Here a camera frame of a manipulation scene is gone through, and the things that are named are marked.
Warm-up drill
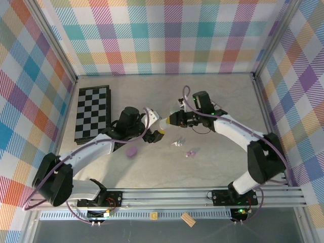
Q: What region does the black and white chessboard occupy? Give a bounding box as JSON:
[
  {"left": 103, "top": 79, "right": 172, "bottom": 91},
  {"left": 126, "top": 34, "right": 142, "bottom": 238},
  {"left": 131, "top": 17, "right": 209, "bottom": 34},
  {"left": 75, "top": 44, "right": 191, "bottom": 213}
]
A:
[{"left": 74, "top": 85, "right": 112, "bottom": 145}]

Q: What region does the light wooden block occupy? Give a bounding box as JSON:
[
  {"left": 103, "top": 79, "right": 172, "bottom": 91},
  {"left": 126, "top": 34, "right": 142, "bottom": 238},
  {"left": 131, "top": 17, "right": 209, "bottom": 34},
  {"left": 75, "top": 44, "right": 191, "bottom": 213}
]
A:
[{"left": 181, "top": 212, "right": 197, "bottom": 227}]

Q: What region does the black controller board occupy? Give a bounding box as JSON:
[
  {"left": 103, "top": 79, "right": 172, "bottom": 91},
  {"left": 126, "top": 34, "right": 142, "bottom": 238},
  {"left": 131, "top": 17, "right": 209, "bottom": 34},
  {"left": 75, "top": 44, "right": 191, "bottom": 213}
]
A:
[
  {"left": 87, "top": 209, "right": 114, "bottom": 220},
  {"left": 230, "top": 207, "right": 249, "bottom": 223}
]

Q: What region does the thin black cable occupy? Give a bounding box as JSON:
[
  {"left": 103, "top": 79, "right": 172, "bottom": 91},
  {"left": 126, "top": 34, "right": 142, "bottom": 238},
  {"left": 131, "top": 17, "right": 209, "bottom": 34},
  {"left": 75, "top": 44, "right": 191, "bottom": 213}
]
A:
[{"left": 191, "top": 125, "right": 213, "bottom": 135}]

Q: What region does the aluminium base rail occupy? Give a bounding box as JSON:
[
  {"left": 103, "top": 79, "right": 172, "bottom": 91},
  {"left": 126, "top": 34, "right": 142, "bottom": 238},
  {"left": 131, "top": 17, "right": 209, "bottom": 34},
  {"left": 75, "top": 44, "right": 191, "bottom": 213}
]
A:
[{"left": 24, "top": 187, "right": 308, "bottom": 211}]

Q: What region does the aluminium frame side rail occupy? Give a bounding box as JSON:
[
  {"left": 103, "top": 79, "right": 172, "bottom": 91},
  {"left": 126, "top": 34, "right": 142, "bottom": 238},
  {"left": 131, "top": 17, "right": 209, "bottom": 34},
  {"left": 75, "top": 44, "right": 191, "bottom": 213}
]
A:
[
  {"left": 252, "top": 73, "right": 313, "bottom": 243},
  {"left": 21, "top": 75, "right": 78, "bottom": 243}
]

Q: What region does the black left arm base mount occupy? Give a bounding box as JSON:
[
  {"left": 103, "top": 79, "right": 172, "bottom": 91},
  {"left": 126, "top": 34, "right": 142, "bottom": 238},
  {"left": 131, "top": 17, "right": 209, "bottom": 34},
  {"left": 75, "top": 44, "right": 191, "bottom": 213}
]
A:
[{"left": 76, "top": 190, "right": 124, "bottom": 208}]

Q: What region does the grey slotted cable duct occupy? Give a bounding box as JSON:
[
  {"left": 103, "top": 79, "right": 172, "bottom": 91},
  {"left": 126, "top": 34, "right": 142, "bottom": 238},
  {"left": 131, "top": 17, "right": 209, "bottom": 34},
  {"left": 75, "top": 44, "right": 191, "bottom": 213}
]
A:
[{"left": 39, "top": 211, "right": 233, "bottom": 221}]

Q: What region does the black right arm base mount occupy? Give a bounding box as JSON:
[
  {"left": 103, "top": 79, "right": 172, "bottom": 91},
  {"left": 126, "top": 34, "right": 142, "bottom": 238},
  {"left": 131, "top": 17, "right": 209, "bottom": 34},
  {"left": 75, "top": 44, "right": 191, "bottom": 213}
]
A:
[{"left": 211, "top": 189, "right": 259, "bottom": 207}]

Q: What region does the aluminium frame post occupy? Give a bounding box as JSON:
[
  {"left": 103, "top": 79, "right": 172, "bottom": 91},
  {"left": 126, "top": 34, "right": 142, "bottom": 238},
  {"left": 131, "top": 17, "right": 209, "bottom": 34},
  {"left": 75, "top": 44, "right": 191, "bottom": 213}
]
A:
[
  {"left": 24, "top": 0, "right": 78, "bottom": 83},
  {"left": 252, "top": 0, "right": 303, "bottom": 79}
]

